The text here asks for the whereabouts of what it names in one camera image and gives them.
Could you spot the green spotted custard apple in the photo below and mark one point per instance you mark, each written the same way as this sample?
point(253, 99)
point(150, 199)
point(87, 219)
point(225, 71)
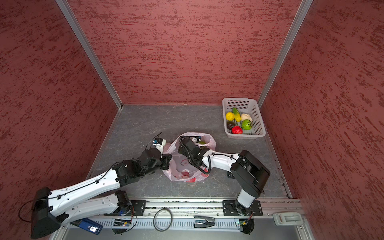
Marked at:
point(247, 125)

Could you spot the small circuit board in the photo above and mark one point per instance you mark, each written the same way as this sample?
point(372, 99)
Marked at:
point(246, 226)
point(122, 223)

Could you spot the black stapler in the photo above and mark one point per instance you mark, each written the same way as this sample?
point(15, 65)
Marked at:
point(203, 222)

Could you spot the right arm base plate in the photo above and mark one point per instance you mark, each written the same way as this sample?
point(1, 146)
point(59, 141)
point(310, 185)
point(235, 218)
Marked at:
point(233, 208)

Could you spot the yellow orange round fruit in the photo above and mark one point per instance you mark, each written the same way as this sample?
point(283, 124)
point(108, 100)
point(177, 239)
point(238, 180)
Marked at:
point(230, 116)

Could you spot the aluminium corner post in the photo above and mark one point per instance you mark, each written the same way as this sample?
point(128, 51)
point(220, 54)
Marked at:
point(79, 33)
point(291, 35)

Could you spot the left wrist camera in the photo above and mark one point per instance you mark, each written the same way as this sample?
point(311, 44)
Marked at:
point(159, 144)

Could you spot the grey plastic holder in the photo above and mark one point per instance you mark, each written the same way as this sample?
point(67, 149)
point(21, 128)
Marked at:
point(288, 219)

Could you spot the black desk calculator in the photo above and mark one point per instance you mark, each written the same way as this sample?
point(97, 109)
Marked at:
point(230, 175)

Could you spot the left small circuit board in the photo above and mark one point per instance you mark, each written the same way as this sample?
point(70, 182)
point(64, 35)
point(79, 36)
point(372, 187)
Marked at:
point(122, 223)

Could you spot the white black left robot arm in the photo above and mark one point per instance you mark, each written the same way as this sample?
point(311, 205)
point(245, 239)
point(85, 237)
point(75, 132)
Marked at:
point(101, 195)

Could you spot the aluminium corner post left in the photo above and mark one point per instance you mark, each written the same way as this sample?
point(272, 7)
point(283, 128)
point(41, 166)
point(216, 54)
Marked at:
point(79, 33)

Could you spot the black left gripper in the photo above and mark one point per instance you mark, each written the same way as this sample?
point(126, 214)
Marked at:
point(166, 158)

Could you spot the yellow green mango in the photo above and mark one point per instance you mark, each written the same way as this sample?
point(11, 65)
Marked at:
point(237, 115)

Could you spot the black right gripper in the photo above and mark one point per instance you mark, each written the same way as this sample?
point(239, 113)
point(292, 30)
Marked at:
point(182, 151)

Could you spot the pink printed plastic bag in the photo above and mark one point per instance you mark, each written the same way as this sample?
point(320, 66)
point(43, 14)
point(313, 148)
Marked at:
point(180, 170)

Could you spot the aluminium front rail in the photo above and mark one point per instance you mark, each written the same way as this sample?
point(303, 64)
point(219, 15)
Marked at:
point(178, 214)

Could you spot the red fruit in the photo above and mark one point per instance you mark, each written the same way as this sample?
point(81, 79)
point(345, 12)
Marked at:
point(237, 130)

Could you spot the aluminium corner post right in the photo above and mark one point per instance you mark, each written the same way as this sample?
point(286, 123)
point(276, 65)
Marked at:
point(291, 35)

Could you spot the blue black box device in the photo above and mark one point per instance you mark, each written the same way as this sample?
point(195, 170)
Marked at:
point(88, 225)

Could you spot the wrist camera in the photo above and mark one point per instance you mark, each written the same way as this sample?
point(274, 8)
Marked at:
point(159, 144)
point(196, 139)

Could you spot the right small circuit board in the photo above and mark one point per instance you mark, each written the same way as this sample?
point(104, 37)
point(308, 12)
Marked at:
point(246, 226)

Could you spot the dark brown round fruit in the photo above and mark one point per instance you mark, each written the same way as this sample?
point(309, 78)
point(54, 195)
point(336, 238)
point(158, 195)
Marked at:
point(230, 125)

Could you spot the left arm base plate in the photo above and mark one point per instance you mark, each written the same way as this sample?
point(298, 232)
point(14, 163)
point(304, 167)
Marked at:
point(136, 207)

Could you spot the pale yellow fruit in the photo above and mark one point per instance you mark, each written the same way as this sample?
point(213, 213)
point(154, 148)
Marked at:
point(245, 117)

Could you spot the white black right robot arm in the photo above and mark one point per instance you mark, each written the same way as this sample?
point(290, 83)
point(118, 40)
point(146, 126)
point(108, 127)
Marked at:
point(247, 170)

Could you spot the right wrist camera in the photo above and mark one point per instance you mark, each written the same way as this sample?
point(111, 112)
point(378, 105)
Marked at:
point(196, 139)

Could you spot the white perforated plastic basket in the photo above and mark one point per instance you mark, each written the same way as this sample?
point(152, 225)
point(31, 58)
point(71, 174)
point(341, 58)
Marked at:
point(245, 106)

